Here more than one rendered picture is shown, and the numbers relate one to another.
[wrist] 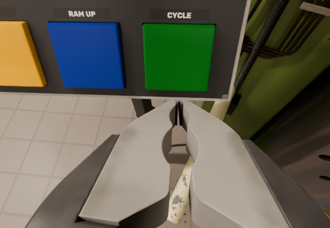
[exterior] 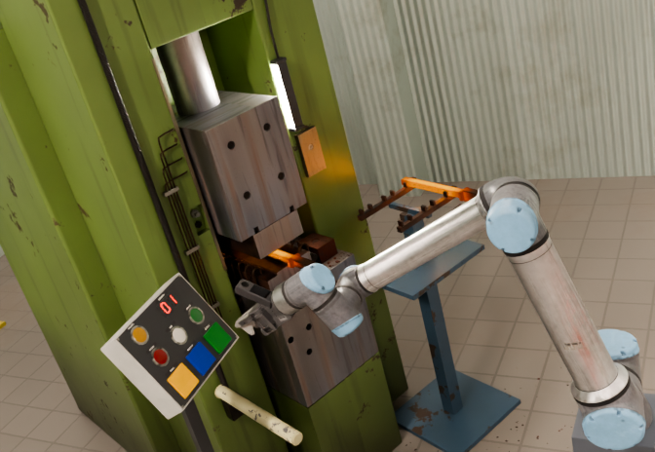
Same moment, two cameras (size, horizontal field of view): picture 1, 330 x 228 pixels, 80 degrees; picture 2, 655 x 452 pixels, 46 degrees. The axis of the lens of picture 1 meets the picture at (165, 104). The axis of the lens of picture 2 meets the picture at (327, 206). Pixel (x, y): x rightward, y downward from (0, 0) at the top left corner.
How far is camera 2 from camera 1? 222 cm
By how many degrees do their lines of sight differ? 57
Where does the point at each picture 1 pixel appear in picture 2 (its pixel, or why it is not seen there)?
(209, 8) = (211, 320)
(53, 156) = not seen: outside the picture
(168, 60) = (216, 338)
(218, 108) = (236, 397)
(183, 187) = (280, 425)
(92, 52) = (201, 354)
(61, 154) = not seen: outside the picture
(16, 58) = (187, 376)
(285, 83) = (241, 350)
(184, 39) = (214, 330)
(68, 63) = (199, 364)
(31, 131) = not seen: outside the picture
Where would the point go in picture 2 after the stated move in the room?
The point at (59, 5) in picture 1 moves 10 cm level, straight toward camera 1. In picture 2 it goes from (184, 350) to (217, 340)
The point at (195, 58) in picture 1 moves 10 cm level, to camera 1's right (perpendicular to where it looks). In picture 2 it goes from (220, 332) to (233, 313)
